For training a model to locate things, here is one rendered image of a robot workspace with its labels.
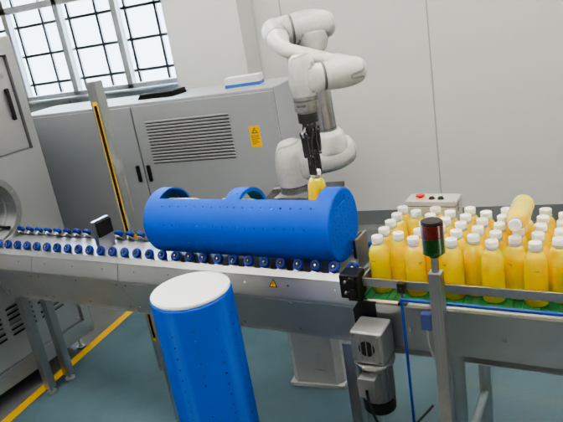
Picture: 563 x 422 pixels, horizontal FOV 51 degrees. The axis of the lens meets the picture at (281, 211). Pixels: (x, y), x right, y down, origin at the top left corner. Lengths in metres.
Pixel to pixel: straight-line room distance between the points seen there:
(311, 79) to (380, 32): 2.74
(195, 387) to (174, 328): 0.23
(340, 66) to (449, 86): 2.71
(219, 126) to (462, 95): 1.94
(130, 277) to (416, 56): 2.96
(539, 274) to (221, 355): 1.04
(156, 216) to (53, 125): 2.32
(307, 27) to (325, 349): 1.58
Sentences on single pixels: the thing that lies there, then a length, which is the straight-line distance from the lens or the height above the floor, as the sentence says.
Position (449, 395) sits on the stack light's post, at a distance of 2.00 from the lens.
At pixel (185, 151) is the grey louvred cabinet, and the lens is 4.18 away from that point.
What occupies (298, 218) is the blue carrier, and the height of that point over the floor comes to 1.16.
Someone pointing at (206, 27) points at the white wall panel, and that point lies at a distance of 5.03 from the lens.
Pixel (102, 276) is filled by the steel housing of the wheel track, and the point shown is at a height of 0.84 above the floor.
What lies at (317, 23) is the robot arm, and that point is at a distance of 2.71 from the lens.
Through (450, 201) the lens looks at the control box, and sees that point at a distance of 2.37.
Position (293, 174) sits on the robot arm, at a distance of 2.83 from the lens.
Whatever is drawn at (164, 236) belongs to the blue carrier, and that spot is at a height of 1.07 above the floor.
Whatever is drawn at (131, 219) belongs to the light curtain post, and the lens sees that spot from 3.34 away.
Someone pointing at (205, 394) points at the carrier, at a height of 0.70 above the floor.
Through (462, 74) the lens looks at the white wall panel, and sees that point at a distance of 4.85.
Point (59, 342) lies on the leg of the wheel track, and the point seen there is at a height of 0.27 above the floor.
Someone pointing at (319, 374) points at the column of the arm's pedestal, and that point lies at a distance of 3.24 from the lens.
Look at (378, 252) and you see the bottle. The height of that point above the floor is 1.06.
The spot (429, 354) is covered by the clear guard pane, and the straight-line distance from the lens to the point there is 2.06.
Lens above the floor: 1.88
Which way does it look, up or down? 18 degrees down
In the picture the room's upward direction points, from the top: 10 degrees counter-clockwise
